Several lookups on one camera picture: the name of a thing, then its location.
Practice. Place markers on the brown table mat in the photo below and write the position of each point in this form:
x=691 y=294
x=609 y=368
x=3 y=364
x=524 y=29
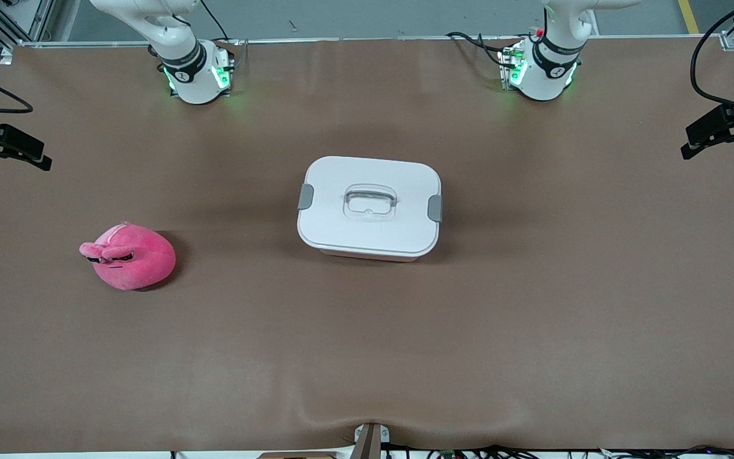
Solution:
x=367 y=350

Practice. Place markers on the pink plastic box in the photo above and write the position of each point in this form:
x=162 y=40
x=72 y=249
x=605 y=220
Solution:
x=367 y=257

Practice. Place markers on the pink plush toy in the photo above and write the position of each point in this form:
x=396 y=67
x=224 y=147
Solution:
x=137 y=261

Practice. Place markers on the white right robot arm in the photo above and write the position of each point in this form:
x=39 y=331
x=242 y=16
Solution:
x=188 y=83

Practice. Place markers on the metal clamp bracket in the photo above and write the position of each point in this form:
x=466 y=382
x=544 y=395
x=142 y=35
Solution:
x=370 y=443

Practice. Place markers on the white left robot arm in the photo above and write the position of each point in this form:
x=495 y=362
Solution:
x=545 y=80

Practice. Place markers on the brown wooden board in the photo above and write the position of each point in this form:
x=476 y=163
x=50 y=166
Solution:
x=297 y=456

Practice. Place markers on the silver table edge rail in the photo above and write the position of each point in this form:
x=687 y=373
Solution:
x=341 y=39

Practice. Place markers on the white box lid grey latches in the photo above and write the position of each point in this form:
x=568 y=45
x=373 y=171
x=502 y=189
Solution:
x=367 y=236

